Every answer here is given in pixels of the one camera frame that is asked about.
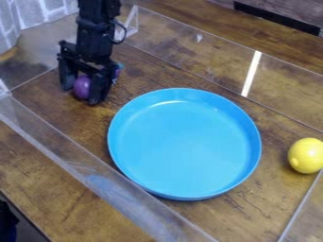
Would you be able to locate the black bar in background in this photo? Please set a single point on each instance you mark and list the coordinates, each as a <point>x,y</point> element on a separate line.
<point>277,18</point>

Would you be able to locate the blue round plastic tray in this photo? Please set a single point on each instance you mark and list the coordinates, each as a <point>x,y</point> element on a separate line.
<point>185,143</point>

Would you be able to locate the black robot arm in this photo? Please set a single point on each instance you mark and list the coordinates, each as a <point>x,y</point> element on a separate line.
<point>98,10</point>

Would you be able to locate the purple toy eggplant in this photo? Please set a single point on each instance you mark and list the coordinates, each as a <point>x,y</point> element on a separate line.
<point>84,82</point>

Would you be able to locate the clear acrylic enclosure wall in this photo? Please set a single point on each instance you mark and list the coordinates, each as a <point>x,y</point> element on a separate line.
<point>186,44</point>

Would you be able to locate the yellow toy lemon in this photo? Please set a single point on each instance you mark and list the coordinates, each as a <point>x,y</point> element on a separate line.
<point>306,155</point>

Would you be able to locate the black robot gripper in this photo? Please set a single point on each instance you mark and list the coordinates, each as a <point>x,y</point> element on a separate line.
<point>89,55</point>

